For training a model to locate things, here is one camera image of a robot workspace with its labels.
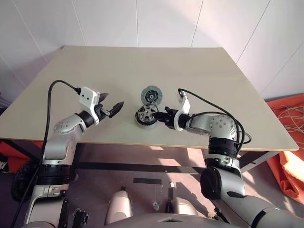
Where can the round dark disc part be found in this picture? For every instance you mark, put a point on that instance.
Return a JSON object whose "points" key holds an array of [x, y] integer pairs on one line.
{"points": [[152, 95]]}

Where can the beige left robot leg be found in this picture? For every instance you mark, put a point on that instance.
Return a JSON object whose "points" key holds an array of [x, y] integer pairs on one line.
{"points": [[120, 204]]}

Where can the black floor tape strip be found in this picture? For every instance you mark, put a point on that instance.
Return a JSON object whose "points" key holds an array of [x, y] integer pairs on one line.
{"points": [[147, 180]]}

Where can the black round bristly object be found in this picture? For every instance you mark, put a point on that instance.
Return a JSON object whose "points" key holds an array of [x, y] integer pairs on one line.
{"points": [[23, 180]]}

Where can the black metal table frame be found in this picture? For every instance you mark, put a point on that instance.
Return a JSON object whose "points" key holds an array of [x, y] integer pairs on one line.
{"points": [[142, 167]]}

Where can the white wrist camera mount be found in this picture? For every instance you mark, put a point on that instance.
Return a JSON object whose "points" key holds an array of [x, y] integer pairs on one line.
{"points": [[185, 104], [87, 96]]}

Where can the silver metal disc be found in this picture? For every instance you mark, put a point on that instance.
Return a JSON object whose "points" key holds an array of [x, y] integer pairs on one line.
{"points": [[147, 114]]}

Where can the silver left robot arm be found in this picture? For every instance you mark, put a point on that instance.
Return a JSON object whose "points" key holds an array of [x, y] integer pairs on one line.
{"points": [[59, 147]]}

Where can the small teal floor object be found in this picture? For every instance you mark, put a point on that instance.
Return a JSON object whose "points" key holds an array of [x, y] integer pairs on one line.
{"points": [[156, 206]]}

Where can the orange fabric sheet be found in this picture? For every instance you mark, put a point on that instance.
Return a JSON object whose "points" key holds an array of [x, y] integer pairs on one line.
{"points": [[38, 144], [292, 171]]}

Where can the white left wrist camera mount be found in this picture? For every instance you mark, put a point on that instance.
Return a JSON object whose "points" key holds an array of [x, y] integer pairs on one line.
{"points": [[87, 96]]}

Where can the beige robot leg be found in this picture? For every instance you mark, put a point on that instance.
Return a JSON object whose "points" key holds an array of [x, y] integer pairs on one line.
{"points": [[120, 204], [187, 206]]}

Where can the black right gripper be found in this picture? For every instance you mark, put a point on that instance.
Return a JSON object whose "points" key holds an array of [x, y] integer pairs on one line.
{"points": [[169, 117]]}

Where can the round metal gear part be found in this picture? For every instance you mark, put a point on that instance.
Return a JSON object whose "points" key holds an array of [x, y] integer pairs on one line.
{"points": [[145, 126]]}

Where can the silver robot torso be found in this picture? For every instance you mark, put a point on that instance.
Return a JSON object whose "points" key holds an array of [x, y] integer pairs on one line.
{"points": [[142, 222]]}

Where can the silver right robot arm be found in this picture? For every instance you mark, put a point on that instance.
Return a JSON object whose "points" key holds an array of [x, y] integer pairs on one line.
{"points": [[221, 124]]}

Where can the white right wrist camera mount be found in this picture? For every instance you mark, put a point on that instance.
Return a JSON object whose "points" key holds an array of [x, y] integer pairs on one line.
{"points": [[185, 104]]}

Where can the beige table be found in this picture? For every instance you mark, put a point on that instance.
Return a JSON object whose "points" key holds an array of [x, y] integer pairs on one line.
{"points": [[95, 71]]}

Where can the beige right robot leg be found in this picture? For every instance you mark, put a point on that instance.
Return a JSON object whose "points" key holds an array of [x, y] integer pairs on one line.
{"points": [[187, 206]]}

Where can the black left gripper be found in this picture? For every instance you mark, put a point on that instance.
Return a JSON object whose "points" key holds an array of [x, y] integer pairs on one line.
{"points": [[102, 112]]}

